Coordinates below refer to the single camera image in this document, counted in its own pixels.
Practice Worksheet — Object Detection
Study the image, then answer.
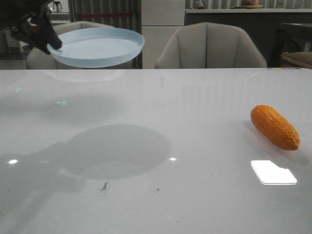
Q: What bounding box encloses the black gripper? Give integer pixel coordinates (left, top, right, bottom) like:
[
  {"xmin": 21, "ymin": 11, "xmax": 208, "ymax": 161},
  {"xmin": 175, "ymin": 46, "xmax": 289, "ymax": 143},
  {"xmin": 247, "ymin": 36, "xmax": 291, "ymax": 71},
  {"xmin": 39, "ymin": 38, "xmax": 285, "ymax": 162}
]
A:
[{"xmin": 0, "ymin": 0, "xmax": 62, "ymax": 55}]

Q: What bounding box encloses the light blue round plate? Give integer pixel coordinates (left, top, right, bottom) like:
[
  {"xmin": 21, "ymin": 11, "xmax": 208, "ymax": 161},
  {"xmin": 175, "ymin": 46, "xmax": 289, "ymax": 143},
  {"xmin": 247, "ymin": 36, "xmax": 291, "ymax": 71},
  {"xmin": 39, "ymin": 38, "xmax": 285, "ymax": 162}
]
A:
[{"xmin": 47, "ymin": 27, "xmax": 145, "ymax": 68}]

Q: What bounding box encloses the orange plastic corn cob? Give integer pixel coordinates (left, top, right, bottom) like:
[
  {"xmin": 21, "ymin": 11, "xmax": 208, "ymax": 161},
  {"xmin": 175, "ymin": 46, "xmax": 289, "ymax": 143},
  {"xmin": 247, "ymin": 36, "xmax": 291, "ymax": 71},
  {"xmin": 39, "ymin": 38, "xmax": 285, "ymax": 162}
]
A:
[{"xmin": 250, "ymin": 105, "xmax": 300, "ymax": 151}]

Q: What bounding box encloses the beige armchair left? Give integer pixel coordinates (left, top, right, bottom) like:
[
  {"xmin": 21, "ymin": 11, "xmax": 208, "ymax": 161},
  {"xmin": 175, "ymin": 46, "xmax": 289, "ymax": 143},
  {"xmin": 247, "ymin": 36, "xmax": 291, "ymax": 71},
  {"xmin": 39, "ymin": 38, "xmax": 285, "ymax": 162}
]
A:
[{"xmin": 25, "ymin": 20, "xmax": 134, "ymax": 70}]

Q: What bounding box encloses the beige armchair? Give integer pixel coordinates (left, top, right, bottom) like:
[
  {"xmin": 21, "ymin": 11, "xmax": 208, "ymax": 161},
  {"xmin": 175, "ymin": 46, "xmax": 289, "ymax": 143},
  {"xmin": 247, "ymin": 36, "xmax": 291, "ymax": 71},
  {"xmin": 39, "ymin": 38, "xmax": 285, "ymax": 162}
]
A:
[
  {"xmin": 25, "ymin": 20, "xmax": 134, "ymax": 70},
  {"xmin": 155, "ymin": 22, "xmax": 267, "ymax": 69}
]

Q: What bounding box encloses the white cabinet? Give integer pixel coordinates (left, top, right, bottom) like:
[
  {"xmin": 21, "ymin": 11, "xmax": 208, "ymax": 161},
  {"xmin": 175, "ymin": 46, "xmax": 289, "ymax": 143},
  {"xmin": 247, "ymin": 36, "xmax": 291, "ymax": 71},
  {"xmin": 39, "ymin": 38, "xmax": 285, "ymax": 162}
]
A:
[{"xmin": 141, "ymin": 0, "xmax": 185, "ymax": 69}]

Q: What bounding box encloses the beige armchair right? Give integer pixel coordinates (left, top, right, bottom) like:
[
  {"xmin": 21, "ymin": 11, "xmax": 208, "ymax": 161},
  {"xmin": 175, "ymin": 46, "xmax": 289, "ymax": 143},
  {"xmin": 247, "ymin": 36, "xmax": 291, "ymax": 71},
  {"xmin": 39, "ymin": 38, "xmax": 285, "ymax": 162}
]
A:
[{"xmin": 155, "ymin": 22, "xmax": 267, "ymax": 69}]

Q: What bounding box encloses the fruit bowl on counter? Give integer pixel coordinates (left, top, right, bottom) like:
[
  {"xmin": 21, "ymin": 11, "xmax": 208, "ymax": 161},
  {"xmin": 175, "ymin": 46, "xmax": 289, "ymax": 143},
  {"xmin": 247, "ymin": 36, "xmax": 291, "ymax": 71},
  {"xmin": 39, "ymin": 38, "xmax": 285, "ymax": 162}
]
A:
[{"xmin": 241, "ymin": 0, "xmax": 263, "ymax": 9}]

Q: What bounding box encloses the dark grey counter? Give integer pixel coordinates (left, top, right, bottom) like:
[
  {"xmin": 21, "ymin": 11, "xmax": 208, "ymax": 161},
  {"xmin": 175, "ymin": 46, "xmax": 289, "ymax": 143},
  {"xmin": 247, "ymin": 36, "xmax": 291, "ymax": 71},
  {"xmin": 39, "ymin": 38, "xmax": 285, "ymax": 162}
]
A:
[{"xmin": 185, "ymin": 9, "xmax": 312, "ymax": 64}]

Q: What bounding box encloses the dark side table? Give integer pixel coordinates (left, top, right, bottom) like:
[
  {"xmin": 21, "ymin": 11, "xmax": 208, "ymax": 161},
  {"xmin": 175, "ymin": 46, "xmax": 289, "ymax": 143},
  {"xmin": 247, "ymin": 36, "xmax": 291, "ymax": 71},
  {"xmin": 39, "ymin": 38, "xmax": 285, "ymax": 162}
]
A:
[{"xmin": 268, "ymin": 23, "xmax": 312, "ymax": 67}]

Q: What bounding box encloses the tan cushion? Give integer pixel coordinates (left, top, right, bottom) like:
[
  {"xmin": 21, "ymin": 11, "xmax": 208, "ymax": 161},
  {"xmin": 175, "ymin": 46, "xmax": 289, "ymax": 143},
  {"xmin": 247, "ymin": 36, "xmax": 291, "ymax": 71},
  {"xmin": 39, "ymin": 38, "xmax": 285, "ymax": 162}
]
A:
[{"xmin": 280, "ymin": 52, "xmax": 312, "ymax": 69}]

